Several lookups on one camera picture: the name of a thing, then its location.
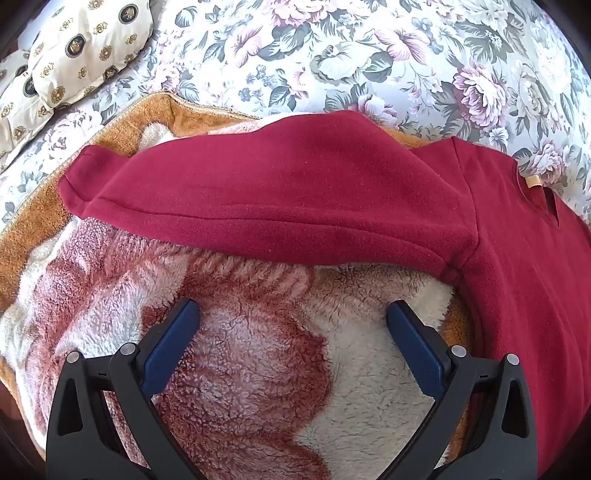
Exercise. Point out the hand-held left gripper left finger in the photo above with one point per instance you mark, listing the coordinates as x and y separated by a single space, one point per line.
171 346

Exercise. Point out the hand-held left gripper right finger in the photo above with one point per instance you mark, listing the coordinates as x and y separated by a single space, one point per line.
415 346

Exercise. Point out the dark red sweater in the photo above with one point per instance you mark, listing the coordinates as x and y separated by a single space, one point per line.
295 184

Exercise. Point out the brown and cream fleece blanket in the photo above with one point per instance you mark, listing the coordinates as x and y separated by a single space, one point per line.
258 369

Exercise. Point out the cream pillow with medallion print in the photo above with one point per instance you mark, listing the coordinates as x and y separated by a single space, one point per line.
92 41
14 92

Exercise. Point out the floral bedspread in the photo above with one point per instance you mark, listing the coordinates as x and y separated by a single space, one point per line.
369 46

